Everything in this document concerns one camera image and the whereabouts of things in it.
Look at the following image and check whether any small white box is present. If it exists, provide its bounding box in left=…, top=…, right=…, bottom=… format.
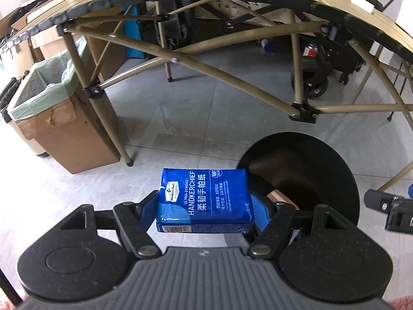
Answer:
left=351, top=0, right=375, bottom=13

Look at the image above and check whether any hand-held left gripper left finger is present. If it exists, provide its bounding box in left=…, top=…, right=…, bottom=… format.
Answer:
left=61, top=189, right=162, bottom=259

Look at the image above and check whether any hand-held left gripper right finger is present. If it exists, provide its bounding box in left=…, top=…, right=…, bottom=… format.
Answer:
left=248, top=190, right=355, bottom=259

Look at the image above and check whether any pink scouring sponge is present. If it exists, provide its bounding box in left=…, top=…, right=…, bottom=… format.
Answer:
left=266, top=190, right=299, bottom=210

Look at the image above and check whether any beige trash can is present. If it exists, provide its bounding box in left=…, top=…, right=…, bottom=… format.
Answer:
left=0, top=77, right=49, bottom=159

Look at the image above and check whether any large cardboard box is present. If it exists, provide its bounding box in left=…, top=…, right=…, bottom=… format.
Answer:
left=27, top=24, right=89, bottom=63

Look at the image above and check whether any blue container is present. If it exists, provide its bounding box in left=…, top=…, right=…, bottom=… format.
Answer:
left=124, top=5, right=149, bottom=59

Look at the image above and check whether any cardboard box with torn flap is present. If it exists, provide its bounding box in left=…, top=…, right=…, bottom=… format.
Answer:
left=16, top=82, right=121, bottom=175

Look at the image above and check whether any black trash bin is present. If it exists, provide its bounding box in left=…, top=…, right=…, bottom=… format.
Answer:
left=237, top=131, right=360, bottom=243

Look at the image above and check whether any green plastic bag liner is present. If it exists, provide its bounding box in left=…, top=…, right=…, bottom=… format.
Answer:
left=7, top=37, right=88, bottom=121

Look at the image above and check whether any blue tissue pack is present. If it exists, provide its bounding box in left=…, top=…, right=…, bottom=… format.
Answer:
left=155, top=168, right=255, bottom=236

